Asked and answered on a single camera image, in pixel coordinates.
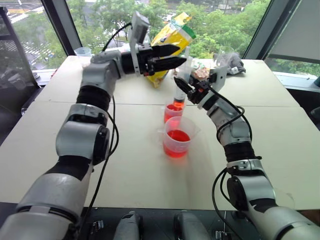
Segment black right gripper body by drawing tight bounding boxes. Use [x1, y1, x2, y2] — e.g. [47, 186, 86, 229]
[187, 80, 214, 105]

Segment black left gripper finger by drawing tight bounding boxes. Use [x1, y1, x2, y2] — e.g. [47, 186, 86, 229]
[147, 56, 188, 76]
[151, 44, 181, 59]

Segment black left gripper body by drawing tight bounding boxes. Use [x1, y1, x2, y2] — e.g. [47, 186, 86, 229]
[136, 44, 157, 77]

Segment small clear measuring cup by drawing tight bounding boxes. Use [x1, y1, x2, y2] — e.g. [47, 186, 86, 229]
[163, 102, 186, 124]

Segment large clear measuring cup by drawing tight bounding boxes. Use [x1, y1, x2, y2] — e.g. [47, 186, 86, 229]
[156, 115, 201, 159]

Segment empty clear plastic cup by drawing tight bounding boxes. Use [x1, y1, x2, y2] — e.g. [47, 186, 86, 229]
[74, 46, 92, 59]

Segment small snack packets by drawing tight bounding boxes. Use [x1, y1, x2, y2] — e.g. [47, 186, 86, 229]
[190, 60, 214, 81]

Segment yellow snack bag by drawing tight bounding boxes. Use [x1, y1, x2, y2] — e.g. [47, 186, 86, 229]
[145, 11, 197, 89]

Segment clear glass beaker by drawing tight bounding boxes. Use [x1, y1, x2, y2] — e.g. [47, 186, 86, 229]
[216, 45, 236, 66]

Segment grey cloth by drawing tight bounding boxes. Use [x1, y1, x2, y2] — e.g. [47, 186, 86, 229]
[219, 52, 247, 75]

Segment grey roller blind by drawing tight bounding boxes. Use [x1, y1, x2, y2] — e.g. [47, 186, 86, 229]
[267, 0, 320, 65]

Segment black mesh chair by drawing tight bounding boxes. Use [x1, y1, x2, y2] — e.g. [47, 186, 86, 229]
[0, 6, 42, 106]

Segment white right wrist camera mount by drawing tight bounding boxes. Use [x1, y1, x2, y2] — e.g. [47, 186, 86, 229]
[208, 64, 229, 94]

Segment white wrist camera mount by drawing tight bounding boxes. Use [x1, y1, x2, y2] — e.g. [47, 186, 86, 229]
[128, 11, 151, 76]
[208, 64, 229, 94]

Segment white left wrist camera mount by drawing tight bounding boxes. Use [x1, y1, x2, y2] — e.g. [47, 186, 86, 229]
[128, 11, 151, 76]

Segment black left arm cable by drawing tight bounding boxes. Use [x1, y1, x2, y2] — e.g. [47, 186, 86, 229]
[79, 22, 133, 240]

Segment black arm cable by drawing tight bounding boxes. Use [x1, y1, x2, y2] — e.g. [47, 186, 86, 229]
[79, 22, 133, 240]
[209, 86, 263, 240]

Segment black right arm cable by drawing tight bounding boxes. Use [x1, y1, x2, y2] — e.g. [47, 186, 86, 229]
[209, 86, 263, 240]

